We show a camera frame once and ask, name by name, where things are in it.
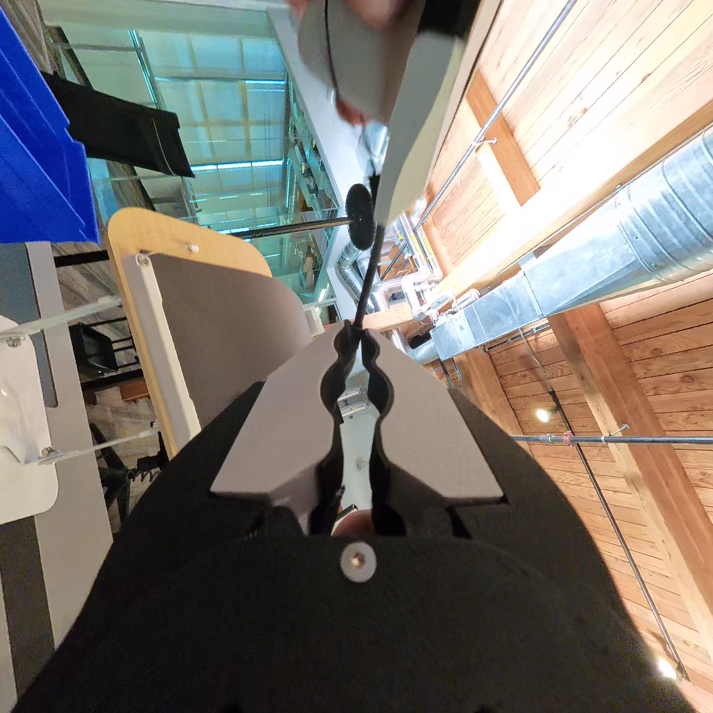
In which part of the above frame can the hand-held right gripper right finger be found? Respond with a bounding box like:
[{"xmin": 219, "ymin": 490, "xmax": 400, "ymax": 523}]
[{"xmin": 362, "ymin": 329, "xmax": 502, "ymax": 508}]

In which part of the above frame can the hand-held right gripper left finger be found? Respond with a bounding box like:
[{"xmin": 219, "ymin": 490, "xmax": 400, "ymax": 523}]
[{"xmin": 212, "ymin": 327, "xmax": 355, "ymax": 504}]

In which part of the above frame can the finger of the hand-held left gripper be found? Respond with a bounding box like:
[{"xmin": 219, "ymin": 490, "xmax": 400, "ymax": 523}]
[
  {"xmin": 374, "ymin": 32, "xmax": 469, "ymax": 229},
  {"xmin": 296, "ymin": 0, "xmax": 443, "ymax": 126}
]

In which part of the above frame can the thick black cable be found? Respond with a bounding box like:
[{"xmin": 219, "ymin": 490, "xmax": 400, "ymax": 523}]
[{"xmin": 348, "ymin": 156, "xmax": 385, "ymax": 357}]

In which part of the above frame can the blue plastic bin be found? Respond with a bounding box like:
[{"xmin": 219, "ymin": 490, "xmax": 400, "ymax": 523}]
[{"xmin": 0, "ymin": 12, "xmax": 101, "ymax": 244}]

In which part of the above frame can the person's left hand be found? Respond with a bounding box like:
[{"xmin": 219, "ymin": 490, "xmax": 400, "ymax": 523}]
[{"xmin": 290, "ymin": 0, "xmax": 424, "ymax": 32}]

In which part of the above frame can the black pole stand with disc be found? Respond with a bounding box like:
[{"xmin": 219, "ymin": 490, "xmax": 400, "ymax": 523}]
[{"xmin": 229, "ymin": 184, "xmax": 380, "ymax": 251}]

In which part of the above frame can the black wood-rimmed board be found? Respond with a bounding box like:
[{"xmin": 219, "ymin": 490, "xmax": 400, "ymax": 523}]
[{"xmin": 108, "ymin": 209, "xmax": 326, "ymax": 458}]

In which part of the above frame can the white rounded pad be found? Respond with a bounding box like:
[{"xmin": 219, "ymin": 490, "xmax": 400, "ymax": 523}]
[{"xmin": 0, "ymin": 318, "xmax": 59, "ymax": 524}]

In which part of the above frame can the black office chair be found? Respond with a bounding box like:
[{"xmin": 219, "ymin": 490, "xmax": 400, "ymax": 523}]
[{"xmin": 45, "ymin": 73, "xmax": 181, "ymax": 177}]

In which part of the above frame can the white board rail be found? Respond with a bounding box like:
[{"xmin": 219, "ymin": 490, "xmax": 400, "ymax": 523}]
[{"xmin": 121, "ymin": 254, "xmax": 204, "ymax": 458}]

